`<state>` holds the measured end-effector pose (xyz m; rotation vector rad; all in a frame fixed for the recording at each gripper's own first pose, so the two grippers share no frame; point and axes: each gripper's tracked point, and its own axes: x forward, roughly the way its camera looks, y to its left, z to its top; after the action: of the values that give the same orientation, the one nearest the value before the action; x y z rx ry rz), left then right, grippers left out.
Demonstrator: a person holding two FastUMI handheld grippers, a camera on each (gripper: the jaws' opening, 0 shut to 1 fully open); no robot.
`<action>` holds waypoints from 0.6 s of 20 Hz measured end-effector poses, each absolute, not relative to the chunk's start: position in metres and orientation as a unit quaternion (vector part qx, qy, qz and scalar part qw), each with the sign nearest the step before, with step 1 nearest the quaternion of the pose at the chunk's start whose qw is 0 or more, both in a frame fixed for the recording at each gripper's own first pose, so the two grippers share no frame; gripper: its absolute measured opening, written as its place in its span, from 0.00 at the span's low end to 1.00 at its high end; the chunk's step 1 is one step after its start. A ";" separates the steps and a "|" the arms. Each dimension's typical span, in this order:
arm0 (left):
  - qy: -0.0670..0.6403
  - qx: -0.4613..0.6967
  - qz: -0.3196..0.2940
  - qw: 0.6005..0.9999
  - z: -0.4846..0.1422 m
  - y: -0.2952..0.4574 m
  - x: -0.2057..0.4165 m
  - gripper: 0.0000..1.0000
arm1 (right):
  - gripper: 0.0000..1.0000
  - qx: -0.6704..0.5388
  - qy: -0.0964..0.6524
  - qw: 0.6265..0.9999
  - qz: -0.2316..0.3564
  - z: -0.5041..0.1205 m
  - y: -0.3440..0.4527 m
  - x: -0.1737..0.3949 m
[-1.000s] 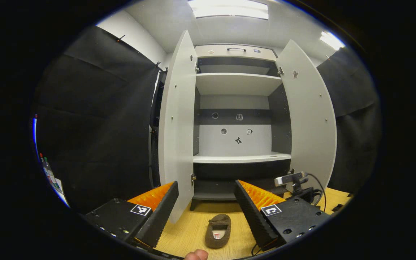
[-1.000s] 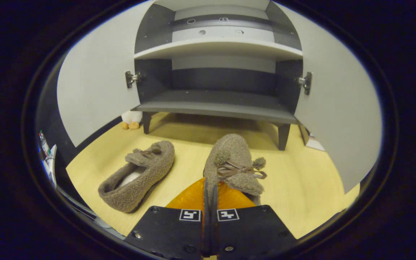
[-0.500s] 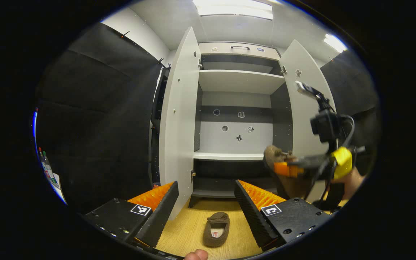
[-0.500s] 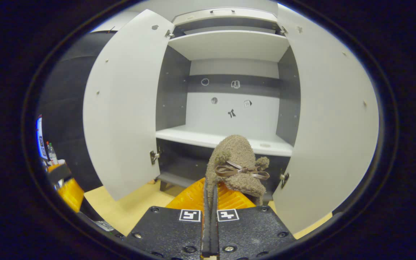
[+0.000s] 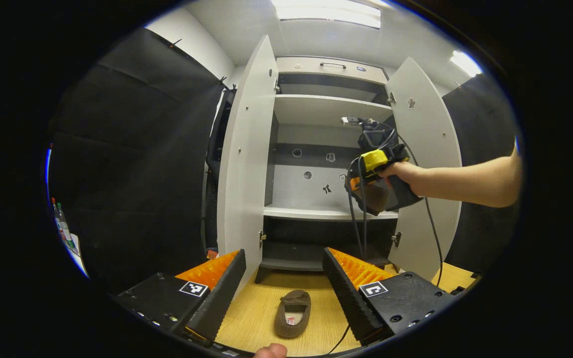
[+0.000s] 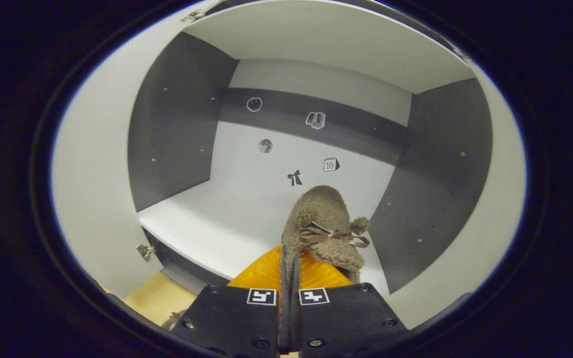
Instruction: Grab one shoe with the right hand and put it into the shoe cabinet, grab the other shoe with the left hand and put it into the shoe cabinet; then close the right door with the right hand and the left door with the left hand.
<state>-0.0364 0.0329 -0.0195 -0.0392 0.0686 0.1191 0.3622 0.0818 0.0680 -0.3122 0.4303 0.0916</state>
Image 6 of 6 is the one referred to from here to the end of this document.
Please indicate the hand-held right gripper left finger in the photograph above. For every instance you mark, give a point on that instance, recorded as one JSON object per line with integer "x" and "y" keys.
{"x": 232, "y": 318}

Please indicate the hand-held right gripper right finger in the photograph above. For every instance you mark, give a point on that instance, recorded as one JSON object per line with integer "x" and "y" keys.
{"x": 346, "y": 318}

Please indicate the brown fuzzy shoe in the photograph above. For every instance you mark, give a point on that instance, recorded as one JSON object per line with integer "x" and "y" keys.
{"x": 324, "y": 214}

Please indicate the grey shoe cabinet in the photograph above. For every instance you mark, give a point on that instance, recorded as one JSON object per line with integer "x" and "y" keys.
{"x": 246, "y": 209}

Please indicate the grey cabinet door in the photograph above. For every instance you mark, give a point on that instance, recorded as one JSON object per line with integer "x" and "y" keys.
{"x": 485, "y": 238}
{"x": 97, "y": 189}

